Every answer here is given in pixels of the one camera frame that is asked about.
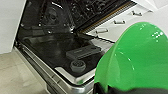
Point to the green plastic bowl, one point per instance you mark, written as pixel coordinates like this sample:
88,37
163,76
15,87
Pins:
140,56

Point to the stainless steel dishwasher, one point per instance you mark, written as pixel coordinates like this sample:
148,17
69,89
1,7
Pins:
53,43

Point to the white drawer unit beside dishwasher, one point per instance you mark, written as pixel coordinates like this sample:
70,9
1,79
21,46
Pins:
133,20

